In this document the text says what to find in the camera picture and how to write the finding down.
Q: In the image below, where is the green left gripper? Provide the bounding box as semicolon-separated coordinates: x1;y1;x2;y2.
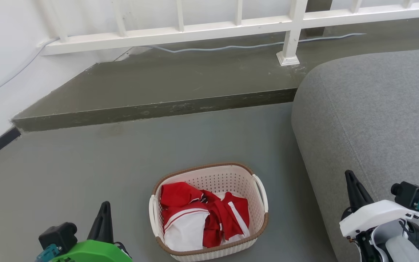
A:
51;201;133;262

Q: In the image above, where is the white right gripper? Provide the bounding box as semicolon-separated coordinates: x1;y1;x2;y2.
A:
339;170;419;239

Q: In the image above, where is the white laundry basket brown rim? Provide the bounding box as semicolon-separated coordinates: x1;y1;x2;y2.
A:
149;162;270;262

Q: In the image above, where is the red garment with white panel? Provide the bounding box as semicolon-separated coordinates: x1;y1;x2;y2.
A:
160;182;210;252

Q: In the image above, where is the grey fabric sofa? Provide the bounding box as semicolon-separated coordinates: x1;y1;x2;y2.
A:
291;47;419;262

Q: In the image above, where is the red garment with white stripe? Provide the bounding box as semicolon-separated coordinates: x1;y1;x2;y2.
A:
200;190;251;248

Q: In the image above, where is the white metal railing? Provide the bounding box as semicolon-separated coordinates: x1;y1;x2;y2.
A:
37;0;419;66

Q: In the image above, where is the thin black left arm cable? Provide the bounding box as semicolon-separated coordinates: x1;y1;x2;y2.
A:
115;242;132;256

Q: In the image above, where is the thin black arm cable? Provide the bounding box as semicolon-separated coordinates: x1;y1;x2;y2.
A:
115;242;132;256
399;219;419;262

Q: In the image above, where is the teal left camera cable plug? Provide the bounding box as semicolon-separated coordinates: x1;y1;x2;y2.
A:
36;243;62;262

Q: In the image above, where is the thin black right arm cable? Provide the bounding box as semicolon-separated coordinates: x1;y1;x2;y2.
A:
399;219;419;262

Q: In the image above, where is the thin white wall cable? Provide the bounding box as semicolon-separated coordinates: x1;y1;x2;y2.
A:
0;38;59;106

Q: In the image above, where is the dark post behind railing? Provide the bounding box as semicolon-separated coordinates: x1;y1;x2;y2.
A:
305;0;334;37

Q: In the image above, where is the light grey floor cable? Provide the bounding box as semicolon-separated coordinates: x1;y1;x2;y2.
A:
145;33;366;53

